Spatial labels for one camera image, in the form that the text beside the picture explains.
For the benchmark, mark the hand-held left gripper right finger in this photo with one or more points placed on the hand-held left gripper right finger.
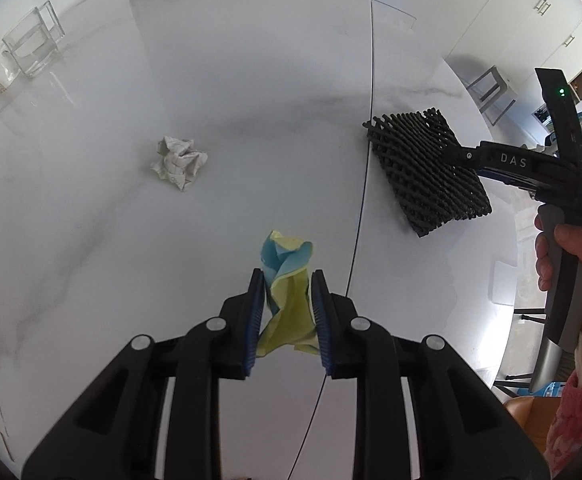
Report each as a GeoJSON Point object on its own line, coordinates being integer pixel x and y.
{"type": "Point", "coordinates": [321, 325]}

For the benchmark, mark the yellow paper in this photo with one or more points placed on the yellow paper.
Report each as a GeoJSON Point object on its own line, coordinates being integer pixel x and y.
{"type": "Point", "coordinates": [291, 310]}

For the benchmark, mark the white crumpled paper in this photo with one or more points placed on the white crumpled paper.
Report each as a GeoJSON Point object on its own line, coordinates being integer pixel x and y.
{"type": "Point", "coordinates": [178, 162]}

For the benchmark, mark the orange leather chair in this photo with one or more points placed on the orange leather chair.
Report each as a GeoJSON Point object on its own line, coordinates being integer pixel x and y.
{"type": "Point", "coordinates": [531, 425]}

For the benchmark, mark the grey metal stool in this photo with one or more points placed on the grey metal stool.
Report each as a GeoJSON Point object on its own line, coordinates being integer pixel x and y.
{"type": "Point", "coordinates": [486, 80]}

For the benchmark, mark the black foam net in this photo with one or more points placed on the black foam net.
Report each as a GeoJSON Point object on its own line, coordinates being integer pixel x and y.
{"type": "Point", "coordinates": [421, 170]}

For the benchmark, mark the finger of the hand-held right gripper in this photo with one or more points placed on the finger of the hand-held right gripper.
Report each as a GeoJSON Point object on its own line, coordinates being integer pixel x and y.
{"type": "Point", "coordinates": [468, 156]}
{"type": "Point", "coordinates": [503, 178]}

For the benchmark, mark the person's right forearm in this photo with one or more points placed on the person's right forearm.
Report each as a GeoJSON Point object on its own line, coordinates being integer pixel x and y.
{"type": "Point", "coordinates": [581, 410]}

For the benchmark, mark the tall white cabinet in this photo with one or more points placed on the tall white cabinet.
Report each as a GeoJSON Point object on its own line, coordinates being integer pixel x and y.
{"type": "Point", "coordinates": [521, 25]}

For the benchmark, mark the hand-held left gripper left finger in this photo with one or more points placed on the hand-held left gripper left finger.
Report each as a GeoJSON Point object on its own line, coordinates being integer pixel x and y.
{"type": "Point", "coordinates": [255, 320]}

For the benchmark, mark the clear glass container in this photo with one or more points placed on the clear glass container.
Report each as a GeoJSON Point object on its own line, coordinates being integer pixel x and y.
{"type": "Point", "coordinates": [31, 45]}

